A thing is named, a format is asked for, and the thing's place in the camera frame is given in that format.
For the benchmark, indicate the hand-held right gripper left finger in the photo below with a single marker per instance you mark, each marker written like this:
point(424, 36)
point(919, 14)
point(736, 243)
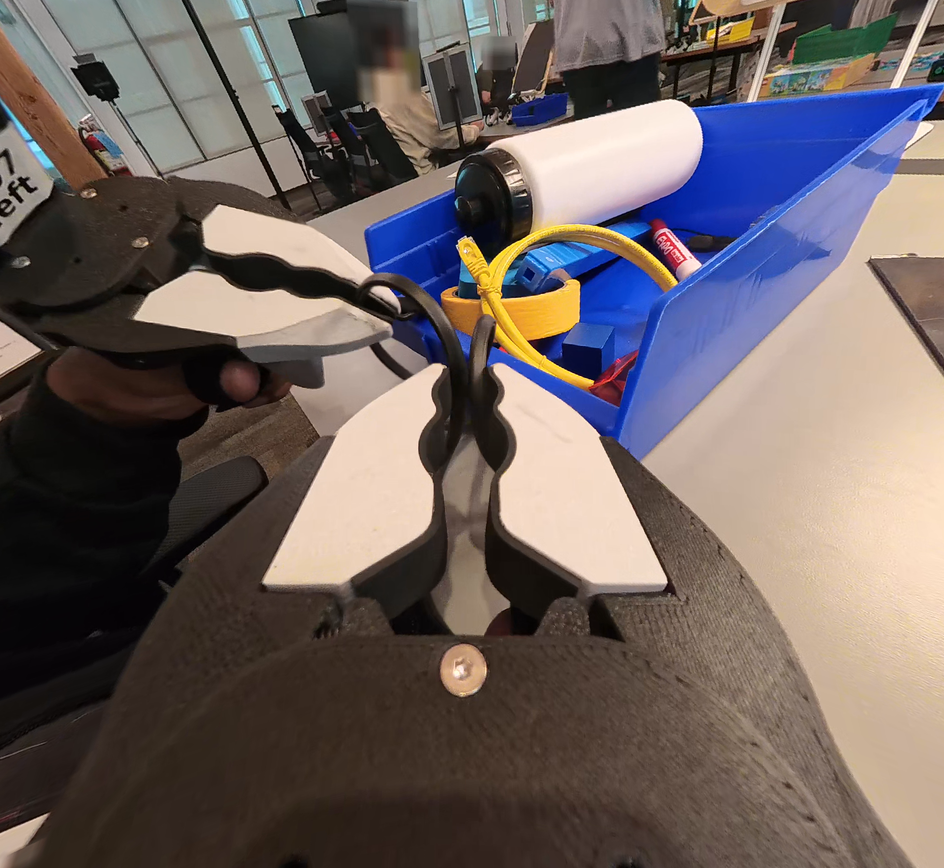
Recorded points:
point(361, 507)

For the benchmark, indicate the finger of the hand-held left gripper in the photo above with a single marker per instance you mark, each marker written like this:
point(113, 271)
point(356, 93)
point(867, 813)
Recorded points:
point(280, 238)
point(243, 315)

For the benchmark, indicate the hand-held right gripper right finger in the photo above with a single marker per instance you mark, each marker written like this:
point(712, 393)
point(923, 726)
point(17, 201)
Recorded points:
point(568, 507)

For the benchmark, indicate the white bottle with black lid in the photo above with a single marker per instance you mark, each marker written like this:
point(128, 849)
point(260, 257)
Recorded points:
point(605, 153)

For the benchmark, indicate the blue plastic bin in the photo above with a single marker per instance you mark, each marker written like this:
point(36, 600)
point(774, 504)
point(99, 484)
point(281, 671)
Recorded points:
point(774, 167)

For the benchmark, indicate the person's left forearm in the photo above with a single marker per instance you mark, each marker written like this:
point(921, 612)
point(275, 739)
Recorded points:
point(74, 499)

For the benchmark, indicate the person's left hand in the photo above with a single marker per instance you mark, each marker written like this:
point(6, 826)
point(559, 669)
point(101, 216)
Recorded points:
point(118, 389)

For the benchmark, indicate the red fire extinguisher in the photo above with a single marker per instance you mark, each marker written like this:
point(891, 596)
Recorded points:
point(103, 149)

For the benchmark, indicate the red transparent cube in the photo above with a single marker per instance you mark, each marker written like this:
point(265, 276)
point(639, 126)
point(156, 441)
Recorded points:
point(616, 381)

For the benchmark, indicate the black mesh office chair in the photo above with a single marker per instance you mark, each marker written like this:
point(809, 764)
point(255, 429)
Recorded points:
point(221, 499)

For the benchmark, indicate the blue block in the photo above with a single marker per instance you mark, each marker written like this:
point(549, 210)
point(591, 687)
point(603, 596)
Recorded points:
point(588, 348)

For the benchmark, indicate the black sensor on stand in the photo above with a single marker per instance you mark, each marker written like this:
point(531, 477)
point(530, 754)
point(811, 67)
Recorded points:
point(96, 79)

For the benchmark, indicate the black television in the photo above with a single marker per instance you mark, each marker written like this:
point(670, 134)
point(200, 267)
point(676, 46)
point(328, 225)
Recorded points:
point(317, 57)

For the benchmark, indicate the yellow tape roll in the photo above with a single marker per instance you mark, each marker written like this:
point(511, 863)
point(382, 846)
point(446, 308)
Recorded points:
point(538, 315)

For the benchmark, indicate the grey panel on stand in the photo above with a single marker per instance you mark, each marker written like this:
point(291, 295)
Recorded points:
point(451, 86)

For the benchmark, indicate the red marker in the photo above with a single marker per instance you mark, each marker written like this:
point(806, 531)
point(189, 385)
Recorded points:
point(675, 249)

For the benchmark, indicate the small blue bin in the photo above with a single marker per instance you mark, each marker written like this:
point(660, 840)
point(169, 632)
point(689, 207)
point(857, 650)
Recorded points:
point(542, 110)

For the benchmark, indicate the person's black jacket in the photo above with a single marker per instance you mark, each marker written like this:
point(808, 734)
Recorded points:
point(44, 661)

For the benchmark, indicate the colourful toy box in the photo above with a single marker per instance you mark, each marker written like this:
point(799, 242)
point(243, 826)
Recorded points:
point(811, 75)

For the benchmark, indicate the green box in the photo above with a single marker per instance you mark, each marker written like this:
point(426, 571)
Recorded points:
point(848, 42)

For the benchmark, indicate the wooden post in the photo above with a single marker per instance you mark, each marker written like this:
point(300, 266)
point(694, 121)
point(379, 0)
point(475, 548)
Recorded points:
point(44, 116)

